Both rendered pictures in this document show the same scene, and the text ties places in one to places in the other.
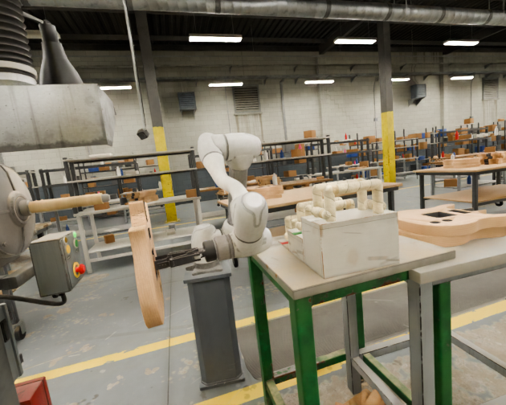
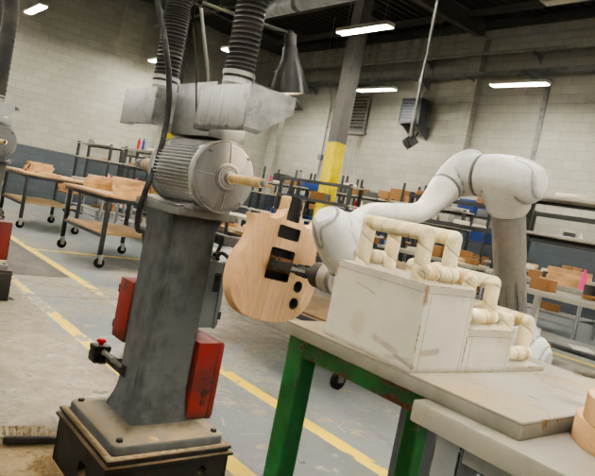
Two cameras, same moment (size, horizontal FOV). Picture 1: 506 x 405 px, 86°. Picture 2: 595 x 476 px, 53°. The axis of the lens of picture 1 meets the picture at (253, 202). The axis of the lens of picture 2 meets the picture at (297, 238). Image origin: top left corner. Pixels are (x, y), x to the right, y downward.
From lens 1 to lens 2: 1.38 m
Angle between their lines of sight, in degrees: 65
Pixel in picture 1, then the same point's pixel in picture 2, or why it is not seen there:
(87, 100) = (244, 94)
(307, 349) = (281, 406)
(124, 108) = not seen: outside the picture
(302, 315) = (290, 360)
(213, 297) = not seen: hidden behind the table
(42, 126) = (223, 113)
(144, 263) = (243, 243)
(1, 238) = (201, 191)
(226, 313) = (427, 453)
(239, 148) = (487, 178)
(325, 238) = (338, 279)
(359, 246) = (368, 311)
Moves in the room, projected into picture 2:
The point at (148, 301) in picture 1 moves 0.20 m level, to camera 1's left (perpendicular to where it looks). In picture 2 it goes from (227, 274) to (209, 263)
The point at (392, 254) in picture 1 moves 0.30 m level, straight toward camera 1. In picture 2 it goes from (403, 350) to (251, 319)
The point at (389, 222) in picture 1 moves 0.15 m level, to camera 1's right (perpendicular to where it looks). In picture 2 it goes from (413, 296) to (464, 314)
